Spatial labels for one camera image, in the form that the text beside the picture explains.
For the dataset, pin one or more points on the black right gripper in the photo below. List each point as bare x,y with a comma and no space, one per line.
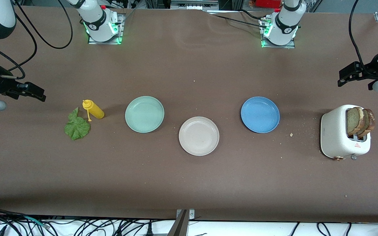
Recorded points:
1,84

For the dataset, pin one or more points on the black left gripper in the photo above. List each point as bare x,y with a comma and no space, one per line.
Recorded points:
370,72

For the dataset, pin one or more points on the brown toasted bread slice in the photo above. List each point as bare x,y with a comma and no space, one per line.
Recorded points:
353,119
369,123

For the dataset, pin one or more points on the green lettuce leaf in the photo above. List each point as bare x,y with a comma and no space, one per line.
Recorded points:
76,128

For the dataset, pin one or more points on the yellow squeeze bottle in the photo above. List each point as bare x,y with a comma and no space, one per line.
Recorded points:
96,112

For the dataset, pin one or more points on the blue plate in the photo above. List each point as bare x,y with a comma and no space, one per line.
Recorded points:
260,114

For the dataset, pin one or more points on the mint green plate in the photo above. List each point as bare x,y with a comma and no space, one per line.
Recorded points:
144,114

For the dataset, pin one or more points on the beige plate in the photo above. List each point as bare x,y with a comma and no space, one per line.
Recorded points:
199,136

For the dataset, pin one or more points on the white toaster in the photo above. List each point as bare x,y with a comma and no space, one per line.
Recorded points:
335,131

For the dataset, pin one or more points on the red box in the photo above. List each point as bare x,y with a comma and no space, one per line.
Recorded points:
267,3

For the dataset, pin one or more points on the black power plug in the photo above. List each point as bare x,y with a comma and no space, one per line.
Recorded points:
149,231

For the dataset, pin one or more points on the brown table cover sheet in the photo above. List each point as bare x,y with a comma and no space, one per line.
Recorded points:
189,183

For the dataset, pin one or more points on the aluminium profile bar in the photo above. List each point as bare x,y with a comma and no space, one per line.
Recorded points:
179,227

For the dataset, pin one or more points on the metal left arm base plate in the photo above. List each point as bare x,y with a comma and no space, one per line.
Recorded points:
279,46

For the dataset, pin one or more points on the silver frame rail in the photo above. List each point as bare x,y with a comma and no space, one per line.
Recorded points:
194,4

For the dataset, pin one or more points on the small metal bracket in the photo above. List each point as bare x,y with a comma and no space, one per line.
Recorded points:
191,214

